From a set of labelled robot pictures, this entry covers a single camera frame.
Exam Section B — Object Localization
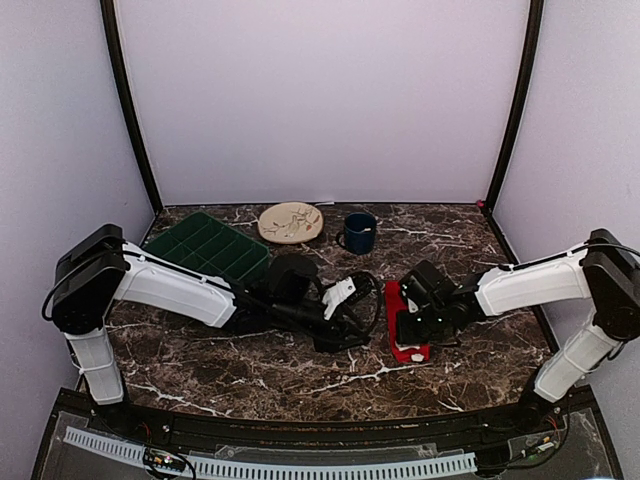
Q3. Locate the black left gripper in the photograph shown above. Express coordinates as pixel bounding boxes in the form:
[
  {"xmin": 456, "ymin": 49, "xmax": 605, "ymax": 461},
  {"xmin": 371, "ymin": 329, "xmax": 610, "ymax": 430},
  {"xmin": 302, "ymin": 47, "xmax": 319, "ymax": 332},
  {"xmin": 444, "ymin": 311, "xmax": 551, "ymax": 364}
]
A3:
[{"xmin": 272, "ymin": 298, "xmax": 372, "ymax": 354}]

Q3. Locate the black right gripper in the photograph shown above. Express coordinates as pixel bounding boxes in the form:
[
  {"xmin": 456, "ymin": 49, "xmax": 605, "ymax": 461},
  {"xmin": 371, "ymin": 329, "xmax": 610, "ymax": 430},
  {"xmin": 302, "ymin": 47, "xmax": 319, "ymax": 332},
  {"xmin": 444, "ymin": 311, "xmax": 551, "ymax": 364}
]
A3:
[{"xmin": 395, "ymin": 302, "xmax": 450, "ymax": 345}]

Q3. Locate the red santa sock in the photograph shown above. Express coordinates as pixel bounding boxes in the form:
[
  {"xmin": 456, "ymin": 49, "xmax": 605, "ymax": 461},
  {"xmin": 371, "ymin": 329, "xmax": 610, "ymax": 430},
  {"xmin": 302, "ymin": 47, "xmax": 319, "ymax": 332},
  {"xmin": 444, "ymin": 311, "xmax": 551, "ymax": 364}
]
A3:
[{"xmin": 384, "ymin": 281, "xmax": 430, "ymax": 363}]

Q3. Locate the green divided plastic tray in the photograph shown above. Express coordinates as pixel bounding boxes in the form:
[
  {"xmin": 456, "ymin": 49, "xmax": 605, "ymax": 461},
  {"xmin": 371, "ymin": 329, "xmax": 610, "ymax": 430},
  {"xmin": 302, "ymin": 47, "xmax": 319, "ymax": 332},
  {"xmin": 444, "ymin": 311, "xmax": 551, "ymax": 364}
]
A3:
[{"xmin": 143, "ymin": 212, "xmax": 270, "ymax": 283}]

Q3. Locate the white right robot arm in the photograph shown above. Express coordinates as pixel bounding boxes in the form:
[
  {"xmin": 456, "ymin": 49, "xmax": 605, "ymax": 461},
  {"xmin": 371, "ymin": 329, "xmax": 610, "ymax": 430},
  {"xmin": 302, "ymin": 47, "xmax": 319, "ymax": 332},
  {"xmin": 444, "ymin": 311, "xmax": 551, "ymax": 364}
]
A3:
[{"xmin": 393, "ymin": 229, "xmax": 639, "ymax": 434}]

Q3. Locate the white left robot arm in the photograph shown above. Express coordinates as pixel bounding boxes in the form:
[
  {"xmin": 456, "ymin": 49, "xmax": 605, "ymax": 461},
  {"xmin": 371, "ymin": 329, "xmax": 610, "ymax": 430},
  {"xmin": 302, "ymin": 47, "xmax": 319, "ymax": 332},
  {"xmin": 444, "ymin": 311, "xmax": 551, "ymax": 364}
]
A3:
[{"xmin": 41, "ymin": 224, "xmax": 382, "ymax": 436}]

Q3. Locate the beige floral ceramic plate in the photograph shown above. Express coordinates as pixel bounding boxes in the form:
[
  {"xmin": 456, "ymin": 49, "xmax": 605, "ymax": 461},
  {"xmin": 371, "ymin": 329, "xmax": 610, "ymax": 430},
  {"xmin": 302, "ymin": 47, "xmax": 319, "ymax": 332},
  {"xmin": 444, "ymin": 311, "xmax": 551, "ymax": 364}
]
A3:
[{"xmin": 258, "ymin": 202, "xmax": 324, "ymax": 245}]

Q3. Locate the dark blue mug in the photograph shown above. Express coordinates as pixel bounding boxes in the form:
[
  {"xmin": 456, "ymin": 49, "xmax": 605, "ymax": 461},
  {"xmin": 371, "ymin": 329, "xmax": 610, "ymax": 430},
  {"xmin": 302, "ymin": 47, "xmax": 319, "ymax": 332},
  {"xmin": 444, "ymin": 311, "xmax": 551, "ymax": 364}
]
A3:
[{"xmin": 335, "ymin": 212, "xmax": 377, "ymax": 255}]

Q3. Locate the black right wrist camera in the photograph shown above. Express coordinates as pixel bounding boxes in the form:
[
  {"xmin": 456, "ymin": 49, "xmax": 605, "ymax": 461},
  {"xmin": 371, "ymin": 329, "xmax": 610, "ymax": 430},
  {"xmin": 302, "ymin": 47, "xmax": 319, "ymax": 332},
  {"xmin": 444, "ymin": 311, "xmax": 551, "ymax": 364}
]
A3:
[{"xmin": 399, "ymin": 260, "xmax": 456, "ymax": 312}]

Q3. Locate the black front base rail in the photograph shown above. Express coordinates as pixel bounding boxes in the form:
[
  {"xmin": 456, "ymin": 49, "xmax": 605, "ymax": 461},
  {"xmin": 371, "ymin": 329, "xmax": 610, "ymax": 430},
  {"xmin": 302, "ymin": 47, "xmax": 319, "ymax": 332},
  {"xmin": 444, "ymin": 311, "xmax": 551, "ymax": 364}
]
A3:
[{"xmin": 49, "ymin": 387, "xmax": 601, "ymax": 454}]

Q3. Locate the white slotted cable duct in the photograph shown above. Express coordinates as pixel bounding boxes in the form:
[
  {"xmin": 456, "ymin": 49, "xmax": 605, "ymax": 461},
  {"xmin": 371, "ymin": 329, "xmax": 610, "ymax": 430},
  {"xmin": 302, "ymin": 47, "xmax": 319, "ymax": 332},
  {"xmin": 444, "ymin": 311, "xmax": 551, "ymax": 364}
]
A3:
[{"xmin": 63, "ymin": 427, "xmax": 478, "ymax": 479}]

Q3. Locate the black right frame post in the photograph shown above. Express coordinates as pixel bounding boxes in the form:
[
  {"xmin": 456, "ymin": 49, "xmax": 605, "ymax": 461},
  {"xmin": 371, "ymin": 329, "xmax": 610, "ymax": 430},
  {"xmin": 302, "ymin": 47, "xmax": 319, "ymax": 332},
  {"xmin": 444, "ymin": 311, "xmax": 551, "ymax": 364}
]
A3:
[{"xmin": 484, "ymin": 0, "xmax": 545, "ymax": 216}]

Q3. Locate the black frame post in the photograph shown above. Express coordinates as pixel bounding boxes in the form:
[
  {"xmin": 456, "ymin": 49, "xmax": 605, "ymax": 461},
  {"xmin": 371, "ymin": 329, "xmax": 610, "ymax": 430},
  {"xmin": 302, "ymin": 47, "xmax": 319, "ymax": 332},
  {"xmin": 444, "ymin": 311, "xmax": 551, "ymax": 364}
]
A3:
[
  {"xmin": 484, "ymin": 0, "xmax": 545, "ymax": 216},
  {"xmin": 99, "ymin": 0, "xmax": 164, "ymax": 215}
]

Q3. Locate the black left frame post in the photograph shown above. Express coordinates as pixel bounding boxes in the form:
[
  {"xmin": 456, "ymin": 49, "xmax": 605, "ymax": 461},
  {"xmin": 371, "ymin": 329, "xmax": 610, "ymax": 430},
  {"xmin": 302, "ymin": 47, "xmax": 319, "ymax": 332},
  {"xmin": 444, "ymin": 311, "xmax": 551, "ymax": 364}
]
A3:
[{"xmin": 99, "ymin": 0, "xmax": 164, "ymax": 215}]

